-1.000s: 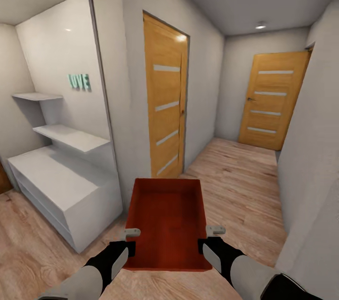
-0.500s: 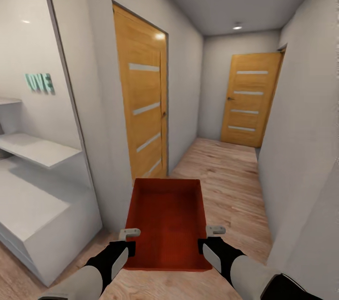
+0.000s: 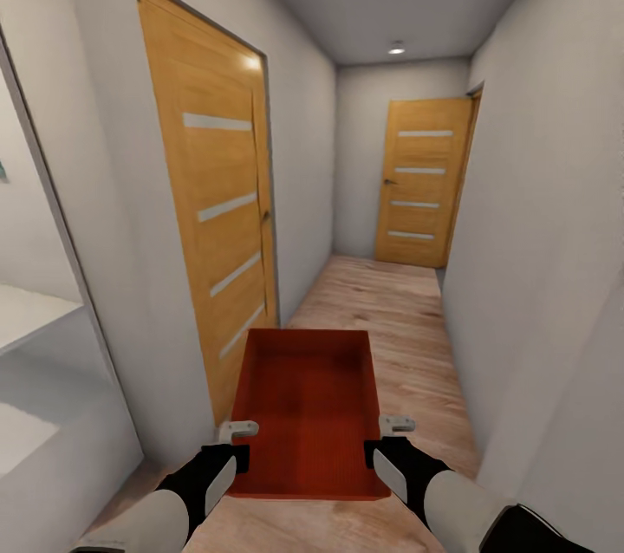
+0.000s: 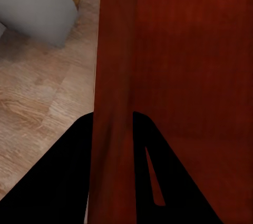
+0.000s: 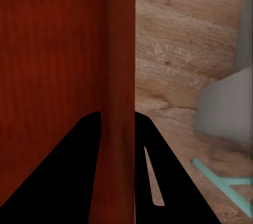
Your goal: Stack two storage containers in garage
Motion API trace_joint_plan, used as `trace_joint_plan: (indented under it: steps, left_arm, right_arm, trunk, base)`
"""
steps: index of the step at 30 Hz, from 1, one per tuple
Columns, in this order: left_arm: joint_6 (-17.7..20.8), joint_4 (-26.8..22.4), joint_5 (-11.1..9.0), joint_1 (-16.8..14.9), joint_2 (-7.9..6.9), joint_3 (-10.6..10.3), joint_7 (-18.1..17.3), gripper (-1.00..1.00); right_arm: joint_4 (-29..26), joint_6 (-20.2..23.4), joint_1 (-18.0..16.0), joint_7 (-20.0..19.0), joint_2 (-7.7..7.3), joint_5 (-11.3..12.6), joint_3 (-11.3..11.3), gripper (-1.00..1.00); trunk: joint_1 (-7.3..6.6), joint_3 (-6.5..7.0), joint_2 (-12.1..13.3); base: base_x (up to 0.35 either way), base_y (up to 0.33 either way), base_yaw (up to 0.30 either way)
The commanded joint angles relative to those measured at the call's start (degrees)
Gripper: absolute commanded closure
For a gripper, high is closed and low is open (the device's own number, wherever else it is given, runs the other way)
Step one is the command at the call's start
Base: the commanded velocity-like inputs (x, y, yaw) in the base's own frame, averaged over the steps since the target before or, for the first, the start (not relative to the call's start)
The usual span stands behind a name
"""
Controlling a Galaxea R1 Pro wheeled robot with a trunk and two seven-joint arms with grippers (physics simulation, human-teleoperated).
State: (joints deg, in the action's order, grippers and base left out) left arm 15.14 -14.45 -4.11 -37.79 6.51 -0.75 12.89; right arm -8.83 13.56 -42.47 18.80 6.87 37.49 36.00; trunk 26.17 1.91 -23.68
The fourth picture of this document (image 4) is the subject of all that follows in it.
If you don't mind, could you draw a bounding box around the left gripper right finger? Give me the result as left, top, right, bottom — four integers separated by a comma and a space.
133, 111, 223, 224

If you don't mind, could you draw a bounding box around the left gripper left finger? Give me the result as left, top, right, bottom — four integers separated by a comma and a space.
0, 112, 94, 224

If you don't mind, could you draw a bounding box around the storage box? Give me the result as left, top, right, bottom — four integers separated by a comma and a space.
87, 0, 253, 224

